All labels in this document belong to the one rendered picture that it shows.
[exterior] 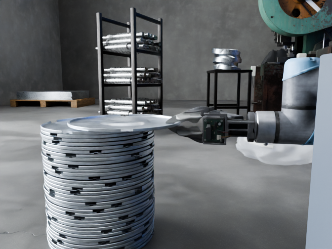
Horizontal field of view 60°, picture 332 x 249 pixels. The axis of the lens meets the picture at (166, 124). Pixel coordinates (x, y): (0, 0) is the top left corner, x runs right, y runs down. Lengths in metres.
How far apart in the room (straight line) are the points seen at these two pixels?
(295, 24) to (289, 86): 2.83
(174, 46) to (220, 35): 1.08
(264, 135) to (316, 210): 0.31
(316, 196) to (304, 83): 0.34
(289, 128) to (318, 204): 0.32
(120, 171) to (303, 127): 0.41
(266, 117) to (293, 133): 0.07
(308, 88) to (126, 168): 0.43
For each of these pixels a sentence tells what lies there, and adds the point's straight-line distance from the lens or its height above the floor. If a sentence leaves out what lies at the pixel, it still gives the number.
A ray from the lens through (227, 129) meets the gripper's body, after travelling 0.65.
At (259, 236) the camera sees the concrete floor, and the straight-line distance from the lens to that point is 0.88.
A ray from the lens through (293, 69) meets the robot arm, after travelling 0.68.
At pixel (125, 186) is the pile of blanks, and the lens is 0.70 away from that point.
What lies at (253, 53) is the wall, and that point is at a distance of 6.98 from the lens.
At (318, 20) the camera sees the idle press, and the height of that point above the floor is 1.06.
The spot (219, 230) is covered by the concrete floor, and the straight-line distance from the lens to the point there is 0.89.
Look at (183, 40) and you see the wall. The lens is 6.97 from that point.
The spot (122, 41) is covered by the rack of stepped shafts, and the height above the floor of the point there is 0.73.
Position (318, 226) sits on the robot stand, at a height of 0.25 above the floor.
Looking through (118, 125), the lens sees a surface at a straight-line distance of 0.70.
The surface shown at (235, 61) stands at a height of 0.64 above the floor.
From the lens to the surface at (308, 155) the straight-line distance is 1.53.
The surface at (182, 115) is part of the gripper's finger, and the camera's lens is 0.71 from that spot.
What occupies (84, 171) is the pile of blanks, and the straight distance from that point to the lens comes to 0.67.
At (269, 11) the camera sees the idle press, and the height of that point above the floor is 1.16.
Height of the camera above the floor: 0.42
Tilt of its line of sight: 8 degrees down
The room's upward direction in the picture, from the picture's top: straight up
